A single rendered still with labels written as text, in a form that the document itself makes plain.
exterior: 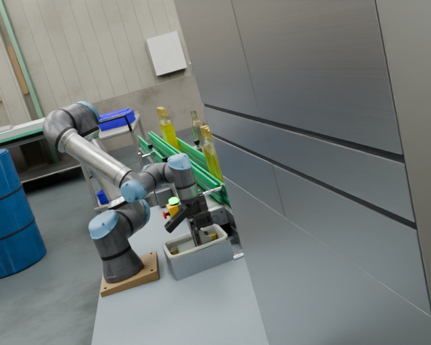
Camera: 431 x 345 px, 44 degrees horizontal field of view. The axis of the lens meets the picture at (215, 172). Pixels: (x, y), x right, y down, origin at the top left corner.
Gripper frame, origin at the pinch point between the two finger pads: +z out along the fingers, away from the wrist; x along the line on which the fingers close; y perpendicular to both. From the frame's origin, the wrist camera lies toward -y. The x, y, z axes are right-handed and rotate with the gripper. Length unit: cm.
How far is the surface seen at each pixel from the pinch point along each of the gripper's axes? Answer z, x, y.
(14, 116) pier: -20, 669, -125
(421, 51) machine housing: -68, -140, 5
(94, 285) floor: 81, 198, -56
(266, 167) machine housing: -52, -102, 1
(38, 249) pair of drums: 73, 299, -99
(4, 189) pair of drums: 10, 291, -106
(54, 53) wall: -92, 675, -40
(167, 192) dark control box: -1, 81, 3
